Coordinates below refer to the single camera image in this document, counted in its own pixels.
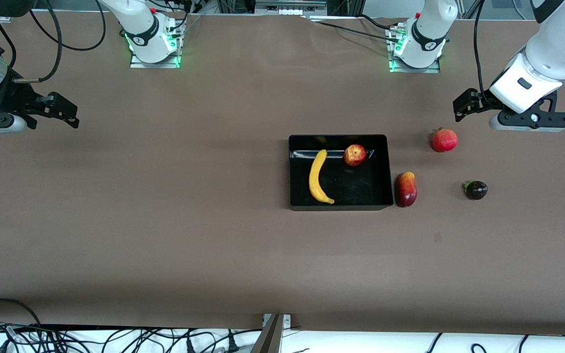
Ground black rectangular plastic box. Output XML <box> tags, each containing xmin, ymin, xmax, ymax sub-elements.
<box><xmin>288</xmin><ymin>134</ymin><xmax>394</xmax><ymax>212</ymax></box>

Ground black cable on table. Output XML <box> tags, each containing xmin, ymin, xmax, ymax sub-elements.
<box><xmin>309</xmin><ymin>19</ymin><xmax>397</xmax><ymax>42</ymax></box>
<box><xmin>355</xmin><ymin>14</ymin><xmax>395</xmax><ymax>30</ymax></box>

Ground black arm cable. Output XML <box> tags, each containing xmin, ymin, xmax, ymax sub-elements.
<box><xmin>0</xmin><ymin>0</ymin><xmax>107</xmax><ymax>84</ymax></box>
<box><xmin>473</xmin><ymin>0</ymin><xmax>490</xmax><ymax>95</ymax></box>

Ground grey device with ports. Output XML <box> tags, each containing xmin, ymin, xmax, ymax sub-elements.
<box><xmin>255</xmin><ymin>0</ymin><xmax>328</xmax><ymax>16</ymax></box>

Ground dark purple mangosteen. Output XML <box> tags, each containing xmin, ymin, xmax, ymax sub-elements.
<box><xmin>463</xmin><ymin>180</ymin><xmax>488</xmax><ymax>201</ymax></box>

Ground grey metal bar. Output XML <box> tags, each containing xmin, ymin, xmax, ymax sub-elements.
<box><xmin>251</xmin><ymin>314</ymin><xmax>284</xmax><ymax>353</ymax></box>

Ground yellow banana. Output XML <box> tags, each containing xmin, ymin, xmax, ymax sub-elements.
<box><xmin>309</xmin><ymin>149</ymin><xmax>335</xmax><ymax>204</ymax></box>

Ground red yellow apple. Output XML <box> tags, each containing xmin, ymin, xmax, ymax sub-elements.
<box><xmin>343</xmin><ymin>144</ymin><xmax>367</xmax><ymax>167</ymax></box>

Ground red pomegranate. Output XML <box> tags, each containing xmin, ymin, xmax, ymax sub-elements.
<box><xmin>431</xmin><ymin>127</ymin><xmax>459</xmax><ymax>153</ymax></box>

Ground long arched black cable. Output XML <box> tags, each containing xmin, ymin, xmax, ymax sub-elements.
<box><xmin>0</xmin><ymin>298</ymin><xmax>43</xmax><ymax>327</ymax></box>

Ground red mango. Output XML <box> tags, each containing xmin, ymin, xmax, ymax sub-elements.
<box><xmin>394</xmin><ymin>172</ymin><xmax>418</xmax><ymax>208</ymax></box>

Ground tangled black cable bundle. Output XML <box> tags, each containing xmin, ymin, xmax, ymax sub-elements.
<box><xmin>0</xmin><ymin>321</ymin><xmax>263</xmax><ymax>353</ymax></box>

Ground small metal edge bracket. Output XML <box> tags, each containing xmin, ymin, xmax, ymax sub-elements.
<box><xmin>262</xmin><ymin>313</ymin><xmax>292</xmax><ymax>328</ymax></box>

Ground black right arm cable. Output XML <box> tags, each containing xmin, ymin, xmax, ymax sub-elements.
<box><xmin>0</xmin><ymin>0</ymin><xmax>107</xmax><ymax>84</ymax></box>

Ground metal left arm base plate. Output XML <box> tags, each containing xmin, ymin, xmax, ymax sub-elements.
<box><xmin>388</xmin><ymin>22</ymin><xmax>441</xmax><ymax>74</ymax></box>

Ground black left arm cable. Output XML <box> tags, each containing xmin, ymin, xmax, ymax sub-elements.
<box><xmin>473</xmin><ymin>0</ymin><xmax>490</xmax><ymax>95</ymax></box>

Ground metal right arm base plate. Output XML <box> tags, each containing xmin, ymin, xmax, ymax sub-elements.
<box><xmin>129</xmin><ymin>15</ymin><xmax>181</xmax><ymax>69</ymax></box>

